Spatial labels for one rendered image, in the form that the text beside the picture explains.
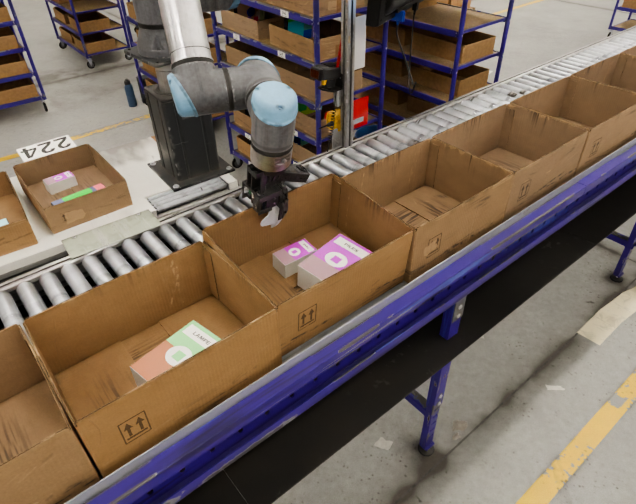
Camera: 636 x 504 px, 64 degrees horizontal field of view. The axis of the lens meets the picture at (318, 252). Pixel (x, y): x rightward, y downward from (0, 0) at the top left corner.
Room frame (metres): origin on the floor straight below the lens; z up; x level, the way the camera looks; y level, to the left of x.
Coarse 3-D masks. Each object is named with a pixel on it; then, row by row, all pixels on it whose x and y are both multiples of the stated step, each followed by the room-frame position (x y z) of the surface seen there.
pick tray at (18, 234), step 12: (0, 180) 1.62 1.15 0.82; (0, 192) 1.61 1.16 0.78; (12, 192) 1.63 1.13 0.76; (0, 204) 1.55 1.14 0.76; (12, 204) 1.55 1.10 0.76; (0, 216) 1.48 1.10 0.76; (12, 216) 1.48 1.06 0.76; (24, 216) 1.47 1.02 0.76; (0, 228) 1.28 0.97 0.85; (12, 228) 1.30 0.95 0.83; (24, 228) 1.31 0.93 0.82; (0, 240) 1.27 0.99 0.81; (12, 240) 1.29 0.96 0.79; (24, 240) 1.31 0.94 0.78; (36, 240) 1.33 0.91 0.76; (0, 252) 1.26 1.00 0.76; (12, 252) 1.28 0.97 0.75
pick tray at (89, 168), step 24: (24, 168) 1.69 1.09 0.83; (48, 168) 1.74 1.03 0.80; (72, 168) 1.79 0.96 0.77; (96, 168) 1.81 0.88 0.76; (24, 192) 1.65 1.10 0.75; (48, 192) 1.63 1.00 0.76; (72, 192) 1.62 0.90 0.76; (96, 192) 1.48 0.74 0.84; (120, 192) 1.53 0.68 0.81; (48, 216) 1.38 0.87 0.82; (72, 216) 1.42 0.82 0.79; (96, 216) 1.47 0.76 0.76
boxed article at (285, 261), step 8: (304, 240) 1.04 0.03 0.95; (288, 248) 1.01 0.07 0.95; (296, 248) 1.01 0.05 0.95; (304, 248) 1.01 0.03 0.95; (312, 248) 1.01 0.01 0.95; (280, 256) 0.98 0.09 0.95; (288, 256) 0.98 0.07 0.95; (296, 256) 0.98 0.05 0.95; (304, 256) 0.98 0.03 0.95; (280, 264) 0.96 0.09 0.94; (288, 264) 0.95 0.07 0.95; (296, 264) 0.97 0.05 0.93; (280, 272) 0.96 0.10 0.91; (288, 272) 0.95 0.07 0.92; (296, 272) 0.97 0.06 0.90
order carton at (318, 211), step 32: (288, 192) 1.08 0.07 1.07; (320, 192) 1.14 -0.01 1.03; (352, 192) 1.11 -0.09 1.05; (224, 224) 0.96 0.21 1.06; (256, 224) 1.02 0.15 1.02; (288, 224) 1.08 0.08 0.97; (320, 224) 1.15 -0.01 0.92; (352, 224) 1.10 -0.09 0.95; (384, 224) 1.01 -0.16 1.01; (224, 256) 0.85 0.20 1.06; (256, 256) 1.02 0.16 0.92; (384, 256) 0.89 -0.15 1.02; (256, 288) 0.75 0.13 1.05; (288, 288) 0.91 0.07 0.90; (320, 288) 0.77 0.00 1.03; (352, 288) 0.83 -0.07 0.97; (384, 288) 0.91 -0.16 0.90; (288, 320) 0.72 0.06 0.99; (320, 320) 0.78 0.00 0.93; (288, 352) 0.73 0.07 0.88
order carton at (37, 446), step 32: (0, 352) 0.64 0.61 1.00; (32, 352) 0.60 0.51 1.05; (0, 384) 0.63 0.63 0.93; (32, 384) 0.65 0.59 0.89; (0, 416) 0.58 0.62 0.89; (32, 416) 0.58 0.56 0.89; (64, 416) 0.47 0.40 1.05; (0, 448) 0.51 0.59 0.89; (32, 448) 0.41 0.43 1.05; (64, 448) 0.44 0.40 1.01; (0, 480) 0.38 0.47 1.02; (32, 480) 0.40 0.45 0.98; (64, 480) 0.42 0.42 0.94; (96, 480) 0.45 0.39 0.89
